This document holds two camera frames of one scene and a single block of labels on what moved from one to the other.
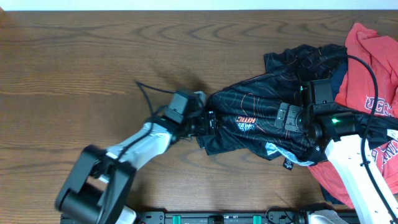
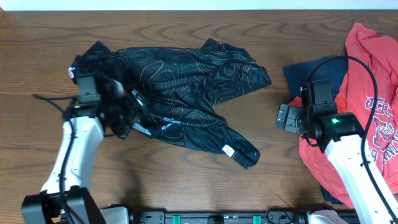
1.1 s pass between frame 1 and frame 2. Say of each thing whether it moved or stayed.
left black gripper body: moved
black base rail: stayed
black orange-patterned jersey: moved
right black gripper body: stayed
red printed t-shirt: stayed
